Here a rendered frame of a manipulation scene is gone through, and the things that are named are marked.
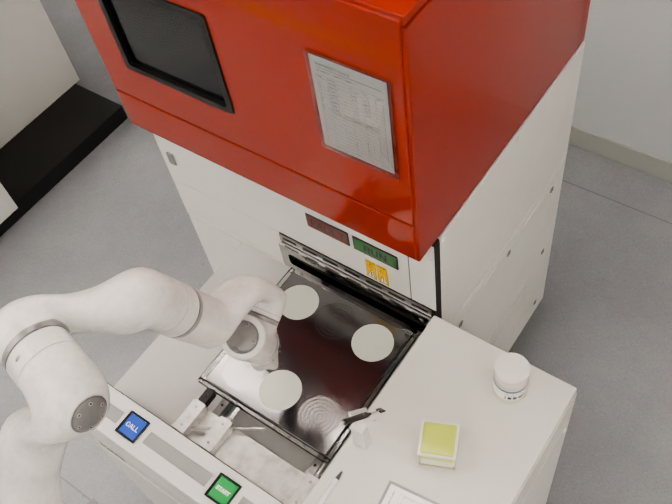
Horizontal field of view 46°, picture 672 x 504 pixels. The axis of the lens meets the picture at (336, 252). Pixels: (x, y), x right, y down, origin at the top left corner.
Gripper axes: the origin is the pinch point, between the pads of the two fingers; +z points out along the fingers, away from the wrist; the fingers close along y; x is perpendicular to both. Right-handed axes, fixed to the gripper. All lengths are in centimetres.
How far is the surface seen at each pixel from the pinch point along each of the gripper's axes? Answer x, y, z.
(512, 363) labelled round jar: 50, 7, -10
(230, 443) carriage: -11.3, 19.9, 3.9
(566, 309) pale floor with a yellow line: 87, -16, 117
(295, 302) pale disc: 3.3, -12.1, 16.5
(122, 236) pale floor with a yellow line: -85, -62, 139
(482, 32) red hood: 47, -47, -48
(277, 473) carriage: -0.5, 26.7, 0.8
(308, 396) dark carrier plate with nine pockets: 6.5, 10.8, 5.9
